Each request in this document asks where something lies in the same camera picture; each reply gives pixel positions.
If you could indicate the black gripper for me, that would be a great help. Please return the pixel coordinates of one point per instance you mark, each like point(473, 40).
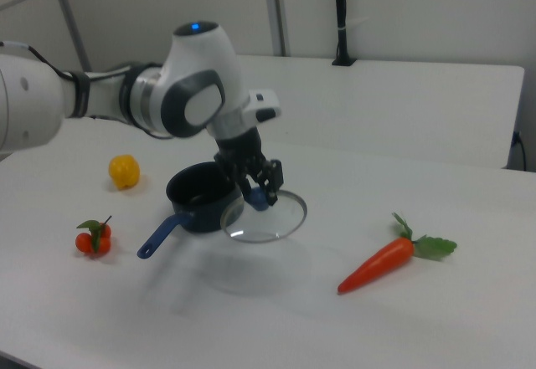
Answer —
point(239, 153)

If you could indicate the glass lid with blue knob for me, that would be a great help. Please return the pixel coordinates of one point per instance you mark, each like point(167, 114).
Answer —
point(256, 202)

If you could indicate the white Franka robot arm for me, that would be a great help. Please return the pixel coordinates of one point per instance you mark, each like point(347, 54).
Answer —
point(197, 88)

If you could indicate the yellow toy bell pepper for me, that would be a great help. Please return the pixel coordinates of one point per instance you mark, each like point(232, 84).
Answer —
point(124, 172)

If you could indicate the orange toy carrot, green leaves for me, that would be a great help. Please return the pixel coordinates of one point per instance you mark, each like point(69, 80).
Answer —
point(377, 266)

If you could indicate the toy tangerine cluster with leaves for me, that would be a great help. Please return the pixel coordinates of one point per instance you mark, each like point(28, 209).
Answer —
point(84, 241)

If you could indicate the grey partition frame post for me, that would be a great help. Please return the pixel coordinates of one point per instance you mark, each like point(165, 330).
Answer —
point(276, 9)
point(69, 17)

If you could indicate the black camera pole with base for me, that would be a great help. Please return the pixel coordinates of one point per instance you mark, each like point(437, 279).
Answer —
point(342, 17)

